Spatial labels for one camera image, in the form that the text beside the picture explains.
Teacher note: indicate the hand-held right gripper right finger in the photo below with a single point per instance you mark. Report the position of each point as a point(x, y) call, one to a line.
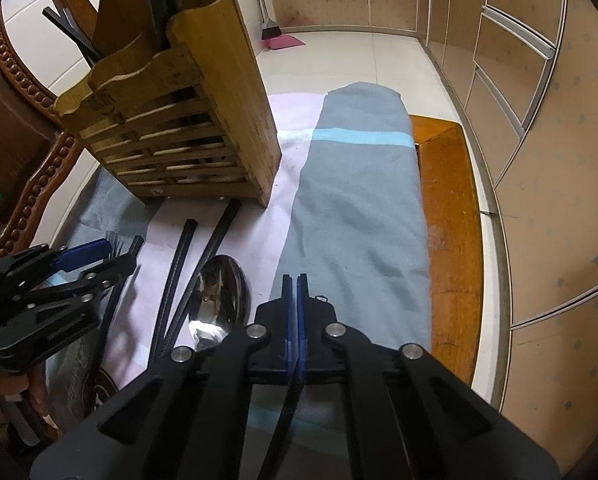
point(301, 330)

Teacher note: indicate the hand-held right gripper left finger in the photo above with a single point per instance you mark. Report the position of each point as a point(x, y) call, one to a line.
point(288, 330)

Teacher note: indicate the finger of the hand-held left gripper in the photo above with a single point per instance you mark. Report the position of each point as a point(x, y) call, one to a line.
point(111, 270)
point(84, 256)

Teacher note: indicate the steel fork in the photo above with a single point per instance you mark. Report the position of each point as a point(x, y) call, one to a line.
point(116, 242)

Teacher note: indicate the steel spoon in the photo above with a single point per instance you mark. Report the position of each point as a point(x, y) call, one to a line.
point(219, 290)

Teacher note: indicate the wooden utensil holder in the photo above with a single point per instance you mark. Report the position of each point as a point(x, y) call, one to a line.
point(224, 110)

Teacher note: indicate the person's left hand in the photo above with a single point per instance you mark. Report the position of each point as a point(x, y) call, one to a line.
point(9, 392)

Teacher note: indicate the grey pink printed cloth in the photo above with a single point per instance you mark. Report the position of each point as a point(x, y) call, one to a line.
point(354, 210)

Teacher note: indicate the pink dustpan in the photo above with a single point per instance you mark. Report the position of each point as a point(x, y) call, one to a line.
point(285, 42)

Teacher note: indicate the broom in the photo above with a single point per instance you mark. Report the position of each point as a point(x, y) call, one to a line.
point(266, 10)

